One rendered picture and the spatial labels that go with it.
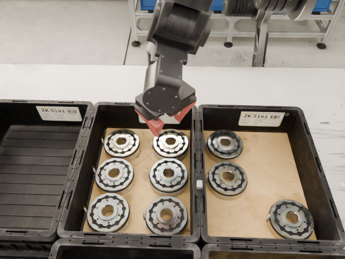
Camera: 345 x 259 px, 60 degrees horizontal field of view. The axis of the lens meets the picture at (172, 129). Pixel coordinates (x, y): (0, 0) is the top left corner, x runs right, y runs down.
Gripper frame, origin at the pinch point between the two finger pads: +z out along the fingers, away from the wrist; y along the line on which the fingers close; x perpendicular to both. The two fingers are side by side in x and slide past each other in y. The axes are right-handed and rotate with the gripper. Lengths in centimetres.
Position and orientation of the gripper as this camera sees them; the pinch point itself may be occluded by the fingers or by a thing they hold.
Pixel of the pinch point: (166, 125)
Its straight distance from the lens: 63.0
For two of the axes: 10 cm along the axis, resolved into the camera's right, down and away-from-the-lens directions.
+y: 7.5, -5.2, 4.2
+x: -6.7, -5.7, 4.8
